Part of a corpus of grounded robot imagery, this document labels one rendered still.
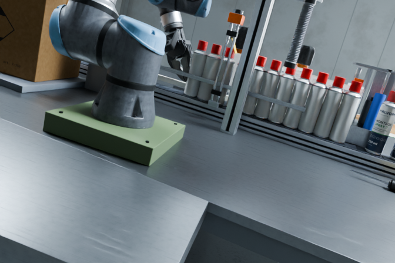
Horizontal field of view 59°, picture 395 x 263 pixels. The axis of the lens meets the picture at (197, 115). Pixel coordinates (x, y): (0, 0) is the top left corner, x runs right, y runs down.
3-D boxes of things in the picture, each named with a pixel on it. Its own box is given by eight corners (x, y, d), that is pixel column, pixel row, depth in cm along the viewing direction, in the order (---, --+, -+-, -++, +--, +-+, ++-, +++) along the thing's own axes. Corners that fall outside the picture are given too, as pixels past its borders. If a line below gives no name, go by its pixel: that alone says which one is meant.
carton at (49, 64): (79, 77, 126) (91, 1, 120) (34, 82, 103) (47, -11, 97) (7, 56, 131) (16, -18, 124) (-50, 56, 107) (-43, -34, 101)
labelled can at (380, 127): (379, 153, 113) (403, 93, 109) (382, 157, 108) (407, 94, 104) (362, 148, 115) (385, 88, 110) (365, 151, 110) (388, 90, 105)
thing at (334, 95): (327, 137, 118) (348, 78, 113) (328, 140, 113) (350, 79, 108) (312, 132, 119) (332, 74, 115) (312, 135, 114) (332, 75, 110)
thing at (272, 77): (268, 118, 124) (285, 62, 119) (266, 120, 119) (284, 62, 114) (254, 114, 125) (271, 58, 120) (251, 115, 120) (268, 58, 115)
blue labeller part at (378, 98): (367, 141, 117) (385, 94, 114) (368, 143, 114) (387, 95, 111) (357, 138, 118) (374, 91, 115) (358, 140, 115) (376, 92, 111)
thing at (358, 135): (367, 141, 126) (394, 73, 120) (372, 150, 114) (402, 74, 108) (328, 130, 130) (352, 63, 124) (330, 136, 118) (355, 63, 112)
